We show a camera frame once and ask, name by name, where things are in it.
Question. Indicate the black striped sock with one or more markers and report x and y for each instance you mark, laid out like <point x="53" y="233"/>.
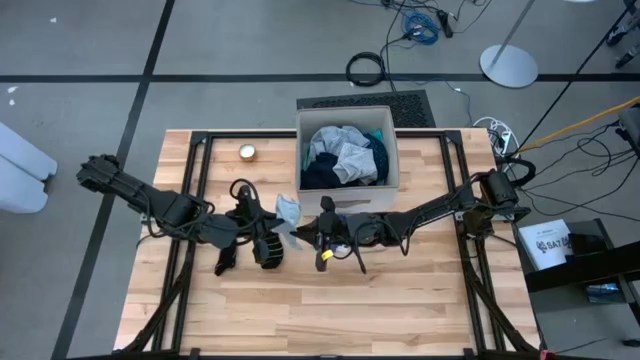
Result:
<point x="272" y="252"/>

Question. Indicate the grey round-base floor stand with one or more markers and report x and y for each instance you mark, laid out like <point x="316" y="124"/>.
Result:
<point x="507" y="67"/>

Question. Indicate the yellow tape marker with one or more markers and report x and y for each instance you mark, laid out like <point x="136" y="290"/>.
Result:
<point x="327" y="255"/>

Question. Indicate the black power strip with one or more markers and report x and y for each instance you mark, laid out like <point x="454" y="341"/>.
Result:
<point x="445" y="24"/>

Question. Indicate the white furniture piece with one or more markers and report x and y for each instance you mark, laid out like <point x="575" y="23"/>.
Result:
<point x="20" y="170"/>

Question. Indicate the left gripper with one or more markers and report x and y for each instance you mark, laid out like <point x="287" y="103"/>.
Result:
<point x="250" y="217"/>

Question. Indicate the long grey sock with tag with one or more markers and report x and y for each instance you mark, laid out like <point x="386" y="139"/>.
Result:
<point x="288" y="210"/>

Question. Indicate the turquoise t-shirt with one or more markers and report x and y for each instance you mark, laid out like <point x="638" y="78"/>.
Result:
<point x="377" y="135"/>

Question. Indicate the grey plastic case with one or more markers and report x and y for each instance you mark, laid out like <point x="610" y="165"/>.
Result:
<point x="631" y="125"/>

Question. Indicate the small black sock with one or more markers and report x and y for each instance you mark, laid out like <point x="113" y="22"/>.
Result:
<point x="226" y="260"/>

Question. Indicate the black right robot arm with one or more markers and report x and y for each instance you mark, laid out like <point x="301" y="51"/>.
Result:
<point x="430" y="212"/>

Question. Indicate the white printed booklet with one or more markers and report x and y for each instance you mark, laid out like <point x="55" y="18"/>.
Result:
<point x="545" y="245"/>

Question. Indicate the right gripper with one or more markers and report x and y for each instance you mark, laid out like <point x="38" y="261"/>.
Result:
<point x="350" y="230"/>

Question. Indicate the light grey white garment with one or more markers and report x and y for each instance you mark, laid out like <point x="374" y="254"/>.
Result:
<point x="356" y="162"/>

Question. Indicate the black metal table frame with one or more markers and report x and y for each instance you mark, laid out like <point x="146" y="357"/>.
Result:
<point x="197" y="137"/>

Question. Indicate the small black box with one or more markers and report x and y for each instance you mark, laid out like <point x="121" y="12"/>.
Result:
<point x="587" y="244"/>

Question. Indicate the black cart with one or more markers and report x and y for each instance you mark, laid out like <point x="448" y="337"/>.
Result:
<point x="575" y="270"/>

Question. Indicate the small red clamp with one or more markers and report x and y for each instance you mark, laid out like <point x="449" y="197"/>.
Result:
<point x="546" y="355"/>

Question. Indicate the person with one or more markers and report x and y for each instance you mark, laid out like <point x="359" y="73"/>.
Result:
<point x="620" y="36"/>

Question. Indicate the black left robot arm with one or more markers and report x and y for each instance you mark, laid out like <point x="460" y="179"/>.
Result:
<point x="165" y="207"/>

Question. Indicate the black perforated floor mat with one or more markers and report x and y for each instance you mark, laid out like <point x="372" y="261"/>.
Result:
<point x="410" y="107"/>

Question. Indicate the grey t-shirt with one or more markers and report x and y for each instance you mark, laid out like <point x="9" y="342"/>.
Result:
<point x="330" y="137"/>

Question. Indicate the beige fabric storage box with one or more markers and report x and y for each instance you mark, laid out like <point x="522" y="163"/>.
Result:
<point x="350" y="202"/>

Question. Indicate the blue patterned packet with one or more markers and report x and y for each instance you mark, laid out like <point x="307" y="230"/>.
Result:
<point x="605" y="293"/>

